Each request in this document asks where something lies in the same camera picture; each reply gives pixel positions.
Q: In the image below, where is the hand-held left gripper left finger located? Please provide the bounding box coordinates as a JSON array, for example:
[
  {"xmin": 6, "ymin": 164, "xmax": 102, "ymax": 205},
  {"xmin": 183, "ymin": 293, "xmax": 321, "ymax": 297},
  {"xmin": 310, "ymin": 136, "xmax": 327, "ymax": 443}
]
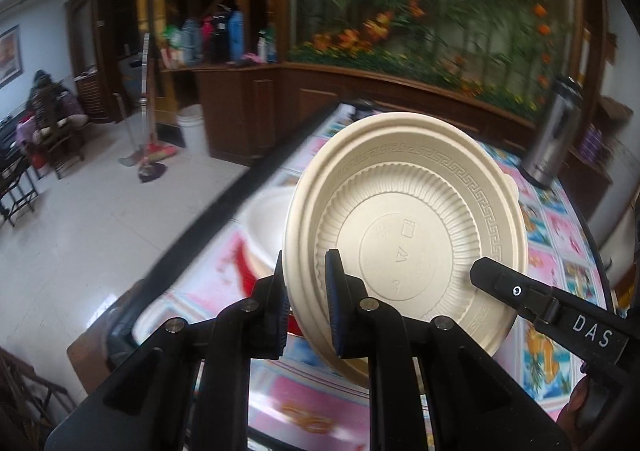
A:
[{"xmin": 47, "ymin": 250, "xmax": 292, "ymax": 451}]

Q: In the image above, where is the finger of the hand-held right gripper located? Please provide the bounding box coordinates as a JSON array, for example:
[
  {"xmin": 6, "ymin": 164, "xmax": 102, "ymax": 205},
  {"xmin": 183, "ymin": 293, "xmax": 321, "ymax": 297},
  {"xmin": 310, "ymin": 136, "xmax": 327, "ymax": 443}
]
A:
[{"xmin": 469, "ymin": 256, "xmax": 561, "ymax": 327}]

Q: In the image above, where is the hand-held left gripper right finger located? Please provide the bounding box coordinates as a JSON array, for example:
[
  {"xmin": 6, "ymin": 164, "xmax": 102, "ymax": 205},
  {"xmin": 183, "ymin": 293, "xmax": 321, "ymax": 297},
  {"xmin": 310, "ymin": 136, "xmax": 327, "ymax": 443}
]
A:
[{"xmin": 324, "ymin": 249, "xmax": 573, "ymax": 451}]

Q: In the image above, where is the red plate with gold print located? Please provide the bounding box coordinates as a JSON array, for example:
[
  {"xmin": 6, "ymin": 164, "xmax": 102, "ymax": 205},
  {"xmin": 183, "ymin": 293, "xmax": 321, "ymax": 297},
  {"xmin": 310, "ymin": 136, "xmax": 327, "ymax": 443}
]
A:
[{"xmin": 239, "ymin": 241, "xmax": 263, "ymax": 304}]

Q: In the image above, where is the large white bowl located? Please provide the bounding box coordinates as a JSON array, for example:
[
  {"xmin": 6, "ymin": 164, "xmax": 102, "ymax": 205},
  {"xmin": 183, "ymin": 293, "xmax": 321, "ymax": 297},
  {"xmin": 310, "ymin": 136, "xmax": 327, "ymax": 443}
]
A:
[{"xmin": 239, "ymin": 186, "xmax": 301, "ymax": 282}]

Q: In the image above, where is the large beige bowl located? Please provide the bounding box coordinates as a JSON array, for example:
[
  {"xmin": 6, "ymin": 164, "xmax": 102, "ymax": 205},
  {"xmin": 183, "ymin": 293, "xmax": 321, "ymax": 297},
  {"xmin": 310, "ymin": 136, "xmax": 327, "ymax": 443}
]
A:
[{"xmin": 281, "ymin": 112, "xmax": 529, "ymax": 388}]

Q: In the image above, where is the person's right hand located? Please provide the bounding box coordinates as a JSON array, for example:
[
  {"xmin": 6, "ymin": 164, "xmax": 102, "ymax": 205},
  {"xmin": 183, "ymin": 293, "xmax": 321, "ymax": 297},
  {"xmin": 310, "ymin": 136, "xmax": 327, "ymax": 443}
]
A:
[{"xmin": 557, "ymin": 373, "xmax": 601, "ymax": 437}]

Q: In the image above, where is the printed fruit tablecloth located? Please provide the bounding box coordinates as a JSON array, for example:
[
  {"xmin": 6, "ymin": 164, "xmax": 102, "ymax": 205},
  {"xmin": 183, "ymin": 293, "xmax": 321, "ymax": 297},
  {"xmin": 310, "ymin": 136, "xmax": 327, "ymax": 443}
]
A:
[{"xmin": 132, "ymin": 103, "xmax": 616, "ymax": 451}]

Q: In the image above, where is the steel thermos jug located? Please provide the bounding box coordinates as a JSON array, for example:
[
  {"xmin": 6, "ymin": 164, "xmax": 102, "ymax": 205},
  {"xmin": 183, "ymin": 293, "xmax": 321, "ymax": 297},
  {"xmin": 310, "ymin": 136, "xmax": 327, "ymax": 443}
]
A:
[{"xmin": 520, "ymin": 75, "xmax": 586, "ymax": 189}]

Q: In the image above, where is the white bucket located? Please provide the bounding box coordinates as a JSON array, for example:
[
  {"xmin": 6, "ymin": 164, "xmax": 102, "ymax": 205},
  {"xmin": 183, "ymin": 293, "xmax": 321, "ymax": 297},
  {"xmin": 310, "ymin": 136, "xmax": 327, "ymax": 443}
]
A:
[{"xmin": 176, "ymin": 104, "xmax": 208, "ymax": 158}]

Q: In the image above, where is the wooden cabinet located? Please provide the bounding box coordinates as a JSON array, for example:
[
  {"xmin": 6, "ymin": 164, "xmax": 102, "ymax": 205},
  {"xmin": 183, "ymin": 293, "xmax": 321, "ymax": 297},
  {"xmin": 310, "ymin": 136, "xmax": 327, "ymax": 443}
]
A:
[{"xmin": 160, "ymin": 58, "xmax": 613, "ymax": 212}]

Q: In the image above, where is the wooden chair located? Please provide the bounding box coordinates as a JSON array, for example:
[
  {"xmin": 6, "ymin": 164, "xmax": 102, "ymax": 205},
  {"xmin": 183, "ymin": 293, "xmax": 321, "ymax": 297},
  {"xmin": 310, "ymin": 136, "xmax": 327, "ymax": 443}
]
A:
[{"xmin": 30, "ymin": 96, "xmax": 86, "ymax": 179}]

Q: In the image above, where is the black bottle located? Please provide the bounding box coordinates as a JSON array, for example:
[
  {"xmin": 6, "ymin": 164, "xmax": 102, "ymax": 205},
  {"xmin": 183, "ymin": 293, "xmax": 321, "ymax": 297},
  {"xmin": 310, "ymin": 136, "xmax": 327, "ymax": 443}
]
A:
[{"xmin": 210, "ymin": 16, "xmax": 231, "ymax": 64}]

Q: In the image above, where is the blue bottle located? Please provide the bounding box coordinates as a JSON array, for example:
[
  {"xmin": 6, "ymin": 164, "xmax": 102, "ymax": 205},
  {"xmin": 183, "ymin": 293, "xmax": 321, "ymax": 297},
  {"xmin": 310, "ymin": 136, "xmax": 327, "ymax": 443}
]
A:
[{"xmin": 229, "ymin": 11, "xmax": 246, "ymax": 62}]

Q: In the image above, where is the clear water bottle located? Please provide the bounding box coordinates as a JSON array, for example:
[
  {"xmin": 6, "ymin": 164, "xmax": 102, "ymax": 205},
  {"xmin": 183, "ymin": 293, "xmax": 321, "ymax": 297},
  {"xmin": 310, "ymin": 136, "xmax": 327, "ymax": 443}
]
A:
[{"xmin": 181, "ymin": 20, "xmax": 202, "ymax": 64}]

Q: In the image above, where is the black chair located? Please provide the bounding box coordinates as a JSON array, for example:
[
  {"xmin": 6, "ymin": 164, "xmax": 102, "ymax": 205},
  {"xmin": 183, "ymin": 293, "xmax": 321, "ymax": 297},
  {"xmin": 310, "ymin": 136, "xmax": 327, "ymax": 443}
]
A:
[{"xmin": 0, "ymin": 121, "xmax": 41, "ymax": 227}]

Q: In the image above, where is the floral bamboo wall panel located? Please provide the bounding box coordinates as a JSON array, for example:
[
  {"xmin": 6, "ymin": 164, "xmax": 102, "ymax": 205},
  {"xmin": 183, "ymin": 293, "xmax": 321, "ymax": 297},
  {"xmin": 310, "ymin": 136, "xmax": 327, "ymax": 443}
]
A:
[{"xmin": 290, "ymin": 0, "xmax": 576, "ymax": 116}]

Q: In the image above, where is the framed wall picture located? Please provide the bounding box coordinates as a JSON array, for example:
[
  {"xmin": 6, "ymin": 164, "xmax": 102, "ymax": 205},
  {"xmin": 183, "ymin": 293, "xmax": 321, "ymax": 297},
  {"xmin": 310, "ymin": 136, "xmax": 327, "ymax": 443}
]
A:
[{"xmin": 0, "ymin": 26, "xmax": 23, "ymax": 86}]

